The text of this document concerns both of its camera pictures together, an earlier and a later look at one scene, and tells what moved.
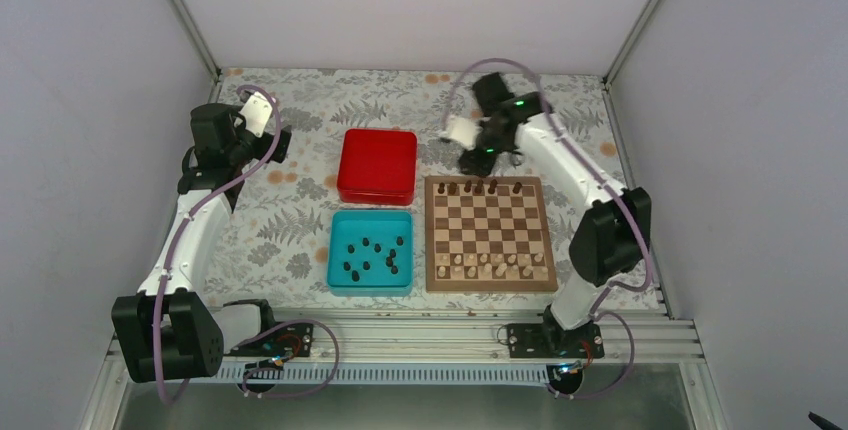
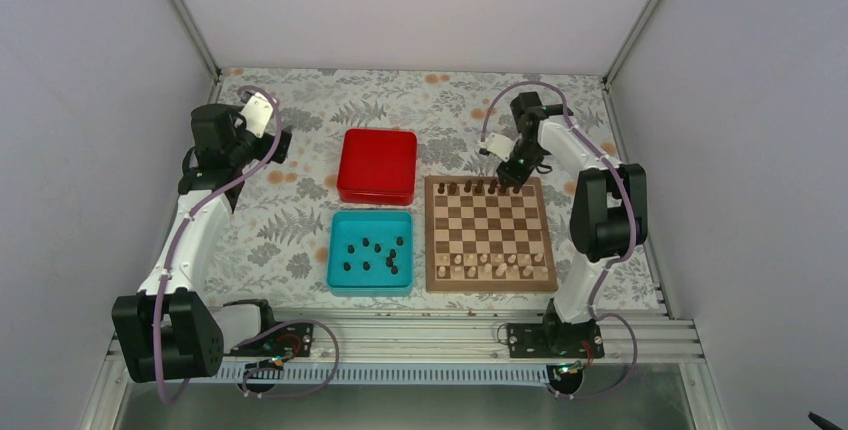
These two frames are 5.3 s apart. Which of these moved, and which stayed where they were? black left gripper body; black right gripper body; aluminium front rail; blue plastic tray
Moved: black right gripper body
Stayed: aluminium front rail; black left gripper body; blue plastic tray
